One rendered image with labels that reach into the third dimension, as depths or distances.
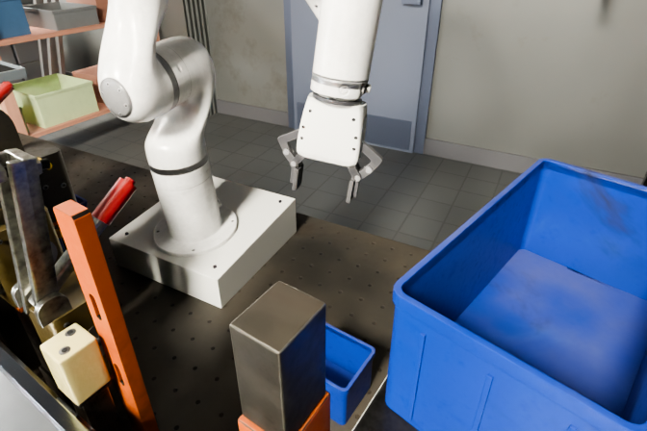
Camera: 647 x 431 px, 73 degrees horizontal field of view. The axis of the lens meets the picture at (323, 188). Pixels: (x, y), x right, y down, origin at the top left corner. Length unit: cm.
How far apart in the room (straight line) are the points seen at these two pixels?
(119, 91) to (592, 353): 74
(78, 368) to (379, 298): 66
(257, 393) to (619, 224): 43
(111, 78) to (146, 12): 12
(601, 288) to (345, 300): 54
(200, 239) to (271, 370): 78
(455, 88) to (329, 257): 220
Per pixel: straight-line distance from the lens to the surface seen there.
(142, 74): 81
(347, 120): 66
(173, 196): 96
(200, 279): 97
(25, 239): 49
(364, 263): 108
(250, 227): 105
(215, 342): 93
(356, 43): 63
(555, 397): 31
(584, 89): 306
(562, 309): 56
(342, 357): 84
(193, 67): 89
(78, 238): 39
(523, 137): 317
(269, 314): 26
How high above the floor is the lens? 138
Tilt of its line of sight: 30 degrees down
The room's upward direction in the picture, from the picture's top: straight up
